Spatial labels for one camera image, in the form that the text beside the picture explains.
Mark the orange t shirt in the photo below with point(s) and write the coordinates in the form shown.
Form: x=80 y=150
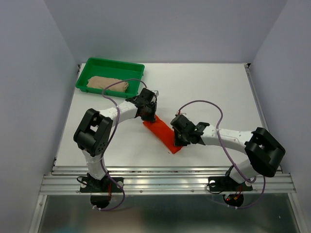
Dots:
x=164 y=133

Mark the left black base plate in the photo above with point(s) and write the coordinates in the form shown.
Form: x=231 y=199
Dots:
x=91 y=185

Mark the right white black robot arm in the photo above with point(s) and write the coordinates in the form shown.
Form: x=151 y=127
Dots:
x=264 y=153

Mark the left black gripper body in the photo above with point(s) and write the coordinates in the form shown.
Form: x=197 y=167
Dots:
x=149 y=113

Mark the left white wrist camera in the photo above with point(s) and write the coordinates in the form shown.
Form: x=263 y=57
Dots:
x=156 y=92

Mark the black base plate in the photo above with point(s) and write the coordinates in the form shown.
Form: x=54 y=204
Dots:
x=218 y=184
x=91 y=185

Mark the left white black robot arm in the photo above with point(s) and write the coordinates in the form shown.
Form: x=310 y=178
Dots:
x=96 y=127

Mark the aluminium rail frame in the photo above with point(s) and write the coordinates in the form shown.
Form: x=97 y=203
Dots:
x=164 y=197

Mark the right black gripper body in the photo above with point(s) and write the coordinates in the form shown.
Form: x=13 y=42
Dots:
x=180 y=139

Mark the green plastic tray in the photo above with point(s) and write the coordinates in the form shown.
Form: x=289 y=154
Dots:
x=131 y=72

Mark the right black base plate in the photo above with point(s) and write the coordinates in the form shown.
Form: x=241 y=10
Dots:
x=218 y=184

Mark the beige folded t shirt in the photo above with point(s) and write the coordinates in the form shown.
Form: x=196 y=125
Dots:
x=99 y=82

